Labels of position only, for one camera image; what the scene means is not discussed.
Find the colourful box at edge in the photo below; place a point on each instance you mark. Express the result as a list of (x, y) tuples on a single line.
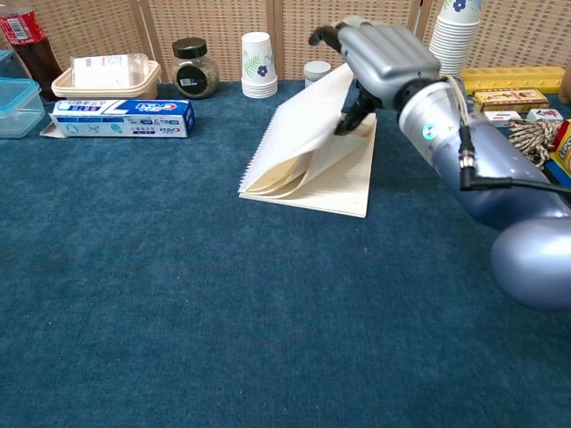
[(563, 151)]

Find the tall floral paper cup stack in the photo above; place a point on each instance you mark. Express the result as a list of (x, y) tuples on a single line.
[(455, 40)]

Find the small white jar grey lid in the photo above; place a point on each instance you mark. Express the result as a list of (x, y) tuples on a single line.
[(316, 70)]

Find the yellow block with holes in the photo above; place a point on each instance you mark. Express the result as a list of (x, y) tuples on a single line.
[(513, 78)]

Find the blue white toothpaste box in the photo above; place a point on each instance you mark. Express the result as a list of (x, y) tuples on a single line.
[(134, 117)]

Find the glass jar black lid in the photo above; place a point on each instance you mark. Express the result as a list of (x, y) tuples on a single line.
[(195, 73)]

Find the brown plush toy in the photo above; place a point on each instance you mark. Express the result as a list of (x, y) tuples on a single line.
[(566, 87)]

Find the yellow red small box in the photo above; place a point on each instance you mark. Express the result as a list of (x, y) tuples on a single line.
[(508, 100)]

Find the short floral paper cup stack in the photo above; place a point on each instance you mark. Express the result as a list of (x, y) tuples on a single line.
[(258, 62)]

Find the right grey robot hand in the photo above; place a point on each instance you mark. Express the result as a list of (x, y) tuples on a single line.
[(388, 53)]

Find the cola bottle red cap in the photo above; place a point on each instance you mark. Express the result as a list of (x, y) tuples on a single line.
[(36, 60)]

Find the blue tablecloth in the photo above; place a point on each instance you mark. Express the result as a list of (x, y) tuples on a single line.
[(178, 276)]

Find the white plastic packet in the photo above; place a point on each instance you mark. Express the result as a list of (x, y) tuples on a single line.
[(105, 70)]

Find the woven wooden folding screen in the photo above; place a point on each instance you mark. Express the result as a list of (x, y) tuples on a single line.
[(214, 31)]

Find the beige food trays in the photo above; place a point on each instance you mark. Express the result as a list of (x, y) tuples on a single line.
[(147, 84)]

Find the white spiral notebook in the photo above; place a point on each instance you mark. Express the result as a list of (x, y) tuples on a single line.
[(325, 178)]

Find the clear container blue lid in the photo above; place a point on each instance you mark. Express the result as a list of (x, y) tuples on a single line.
[(18, 109)]

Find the white tile colourful print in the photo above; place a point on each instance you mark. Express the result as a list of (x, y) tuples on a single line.
[(543, 115)]

